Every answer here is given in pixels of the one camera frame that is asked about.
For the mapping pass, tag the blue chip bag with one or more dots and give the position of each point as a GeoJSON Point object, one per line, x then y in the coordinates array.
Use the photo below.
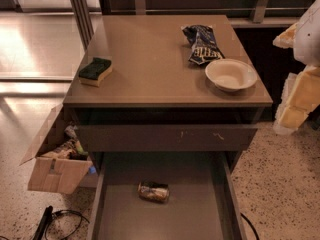
{"type": "Point", "coordinates": [204, 48]}

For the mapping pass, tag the metal rail shelf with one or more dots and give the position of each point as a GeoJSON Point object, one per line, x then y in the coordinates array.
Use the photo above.
{"type": "Point", "coordinates": [261, 12]}

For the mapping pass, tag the cardboard box with trash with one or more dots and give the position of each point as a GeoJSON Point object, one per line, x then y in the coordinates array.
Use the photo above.
{"type": "Point", "coordinates": [61, 163]}

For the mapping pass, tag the orange soda can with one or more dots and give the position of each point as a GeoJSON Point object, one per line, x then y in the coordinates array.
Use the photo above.
{"type": "Point", "coordinates": [153, 191]}

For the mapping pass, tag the metal window frame post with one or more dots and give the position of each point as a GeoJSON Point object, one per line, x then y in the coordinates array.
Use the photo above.
{"type": "Point", "coordinates": [83, 20]}

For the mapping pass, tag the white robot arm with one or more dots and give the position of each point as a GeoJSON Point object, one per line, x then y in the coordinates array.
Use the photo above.
{"type": "Point", "coordinates": [306, 46]}

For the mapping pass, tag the black device on floor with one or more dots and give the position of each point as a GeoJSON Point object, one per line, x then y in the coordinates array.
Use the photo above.
{"type": "Point", "coordinates": [44, 222]}

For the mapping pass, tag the green yellow sponge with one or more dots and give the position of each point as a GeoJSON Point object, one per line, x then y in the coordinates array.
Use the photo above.
{"type": "Point", "coordinates": [95, 72]}

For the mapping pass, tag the open middle drawer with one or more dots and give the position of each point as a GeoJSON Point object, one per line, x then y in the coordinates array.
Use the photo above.
{"type": "Point", "coordinates": [201, 206]}

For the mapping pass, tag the top drawer front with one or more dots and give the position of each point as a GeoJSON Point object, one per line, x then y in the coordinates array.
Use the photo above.
{"type": "Point", "coordinates": [165, 138]}

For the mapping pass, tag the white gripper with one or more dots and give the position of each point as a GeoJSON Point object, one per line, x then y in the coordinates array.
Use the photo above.
{"type": "Point", "coordinates": [309, 39]}

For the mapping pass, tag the grey drawer cabinet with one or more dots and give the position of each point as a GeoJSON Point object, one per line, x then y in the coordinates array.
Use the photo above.
{"type": "Point", "coordinates": [153, 82]}

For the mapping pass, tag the white bowl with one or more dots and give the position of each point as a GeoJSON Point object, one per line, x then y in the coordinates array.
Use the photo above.
{"type": "Point", "coordinates": [231, 75]}

